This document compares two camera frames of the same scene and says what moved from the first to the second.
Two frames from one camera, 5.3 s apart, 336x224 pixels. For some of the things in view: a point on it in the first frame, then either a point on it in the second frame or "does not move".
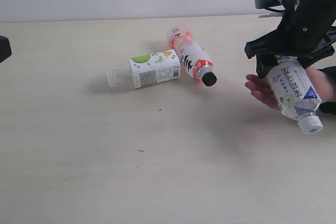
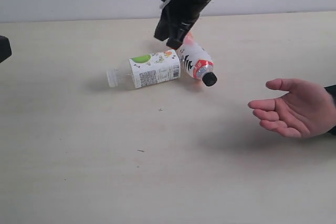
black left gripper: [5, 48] does not move
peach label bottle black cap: [195, 60] does not move
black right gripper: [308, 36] -> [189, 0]
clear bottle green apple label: [147, 70] does not move
